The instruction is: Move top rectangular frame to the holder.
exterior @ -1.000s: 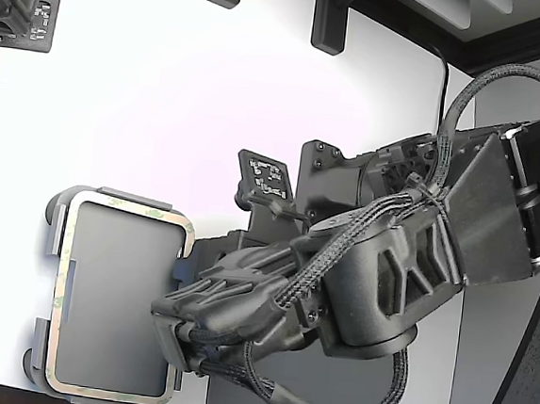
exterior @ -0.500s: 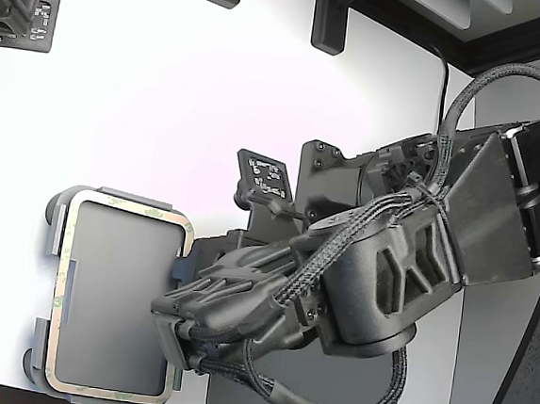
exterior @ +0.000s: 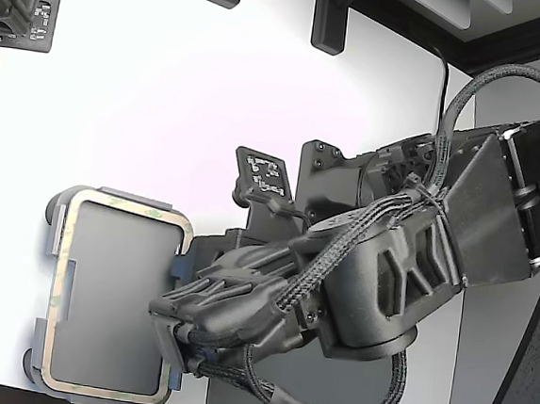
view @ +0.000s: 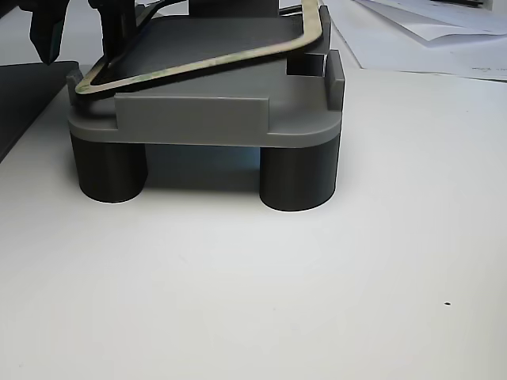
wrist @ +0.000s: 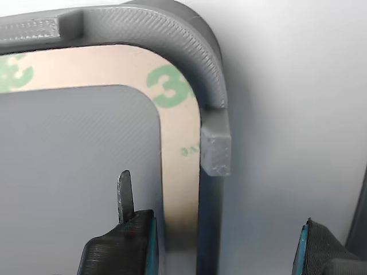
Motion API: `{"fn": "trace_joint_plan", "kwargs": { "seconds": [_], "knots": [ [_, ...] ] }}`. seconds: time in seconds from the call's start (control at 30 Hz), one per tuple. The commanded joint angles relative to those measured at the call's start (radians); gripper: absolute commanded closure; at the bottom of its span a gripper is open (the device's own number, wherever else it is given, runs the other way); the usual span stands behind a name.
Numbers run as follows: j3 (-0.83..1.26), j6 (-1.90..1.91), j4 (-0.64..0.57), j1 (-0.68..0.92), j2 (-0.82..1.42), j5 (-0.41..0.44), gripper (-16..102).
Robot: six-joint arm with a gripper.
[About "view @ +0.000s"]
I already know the white paper sheet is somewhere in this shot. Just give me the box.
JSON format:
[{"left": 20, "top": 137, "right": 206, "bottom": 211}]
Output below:
[
  {"left": 354, "top": 0, "right": 507, "bottom": 43},
  {"left": 330, "top": 15, "right": 507, "bottom": 83}
]

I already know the grey raised holder plate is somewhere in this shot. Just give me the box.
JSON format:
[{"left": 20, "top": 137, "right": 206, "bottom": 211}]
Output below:
[{"left": 66, "top": 0, "right": 346, "bottom": 213}]

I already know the thin rectangular adhesive frame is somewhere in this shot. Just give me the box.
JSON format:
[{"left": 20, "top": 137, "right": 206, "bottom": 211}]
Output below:
[{"left": 74, "top": 0, "right": 322, "bottom": 96}]

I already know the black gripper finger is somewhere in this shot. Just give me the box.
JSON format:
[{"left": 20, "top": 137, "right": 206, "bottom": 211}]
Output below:
[
  {"left": 29, "top": 0, "right": 67, "bottom": 67},
  {"left": 89, "top": 0, "right": 138, "bottom": 61}
]

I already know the dark grey flat mat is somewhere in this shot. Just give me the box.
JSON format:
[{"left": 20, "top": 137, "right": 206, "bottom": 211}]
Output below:
[{"left": 0, "top": 61, "right": 80, "bottom": 162}]

